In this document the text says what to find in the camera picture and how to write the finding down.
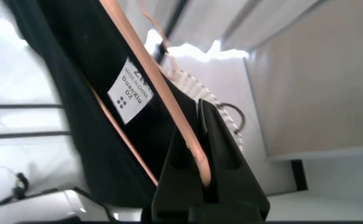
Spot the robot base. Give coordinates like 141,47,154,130
0,186,145,224

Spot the black cable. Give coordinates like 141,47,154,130
0,172,60,218

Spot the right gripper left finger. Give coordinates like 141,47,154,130
152,129,205,221

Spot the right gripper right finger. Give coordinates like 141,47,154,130
197,98,271,220

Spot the white laundry basket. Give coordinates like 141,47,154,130
162,68,246,152

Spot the black garment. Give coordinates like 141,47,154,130
2,0,201,208

